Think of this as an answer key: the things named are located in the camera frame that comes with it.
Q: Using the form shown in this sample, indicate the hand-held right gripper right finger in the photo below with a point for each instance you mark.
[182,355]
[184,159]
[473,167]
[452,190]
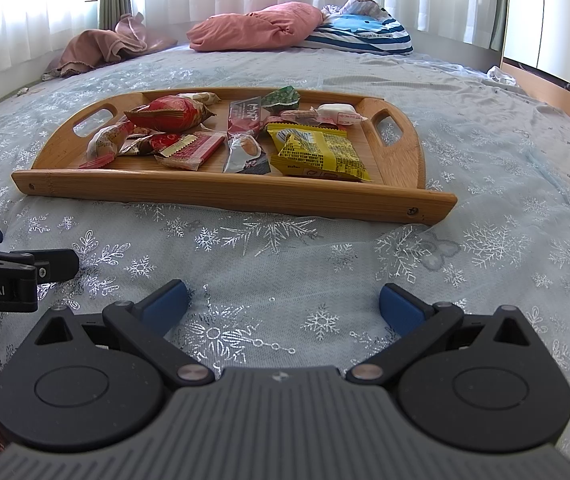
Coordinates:
[405,307]

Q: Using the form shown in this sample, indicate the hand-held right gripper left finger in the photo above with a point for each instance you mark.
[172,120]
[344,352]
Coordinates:
[162,305]

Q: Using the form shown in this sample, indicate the wooden tray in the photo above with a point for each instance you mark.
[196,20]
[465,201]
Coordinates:
[215,190]

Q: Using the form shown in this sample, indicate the beige red snack packet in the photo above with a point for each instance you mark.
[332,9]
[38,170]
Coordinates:
[192,96]
[110,142]

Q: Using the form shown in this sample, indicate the red wafer packet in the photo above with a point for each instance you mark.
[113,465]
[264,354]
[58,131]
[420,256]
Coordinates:
[190,150]

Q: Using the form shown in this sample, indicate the small red gold candy packet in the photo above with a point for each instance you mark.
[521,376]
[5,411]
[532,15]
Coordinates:
[157,142]

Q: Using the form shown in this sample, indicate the yellow snack packet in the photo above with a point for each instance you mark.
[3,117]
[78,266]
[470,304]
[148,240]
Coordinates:
[315,155]

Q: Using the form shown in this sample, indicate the large red snack packet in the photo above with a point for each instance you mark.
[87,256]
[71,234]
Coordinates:
[165,112]

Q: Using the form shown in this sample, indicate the dark red coffee stick packet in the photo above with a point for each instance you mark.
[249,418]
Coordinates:
[245,112]

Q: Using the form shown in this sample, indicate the red chocolate bar packet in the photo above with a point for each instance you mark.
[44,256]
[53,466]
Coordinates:
[295,116]

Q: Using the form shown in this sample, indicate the green pea packet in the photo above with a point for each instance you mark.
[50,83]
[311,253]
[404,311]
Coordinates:
[280,97]

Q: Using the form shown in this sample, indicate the small grey object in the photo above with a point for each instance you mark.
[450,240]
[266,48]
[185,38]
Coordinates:
[22,91]

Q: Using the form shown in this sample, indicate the mauve garment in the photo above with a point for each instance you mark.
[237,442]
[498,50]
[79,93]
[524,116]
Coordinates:
[95,47]

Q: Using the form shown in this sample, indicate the white crumpled cloth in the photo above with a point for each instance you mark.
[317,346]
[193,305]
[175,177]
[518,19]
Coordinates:
[501,75]

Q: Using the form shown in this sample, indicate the blue striped pillow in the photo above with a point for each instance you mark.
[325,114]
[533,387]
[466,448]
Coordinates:
[365,35]

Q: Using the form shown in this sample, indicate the pink pillow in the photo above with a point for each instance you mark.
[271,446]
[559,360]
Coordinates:
[255,27]

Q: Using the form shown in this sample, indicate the floral cloth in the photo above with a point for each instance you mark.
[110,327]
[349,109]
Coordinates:
[355,4]

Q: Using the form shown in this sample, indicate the wooden bed frame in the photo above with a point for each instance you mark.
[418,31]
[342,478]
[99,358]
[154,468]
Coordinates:
[550,87]

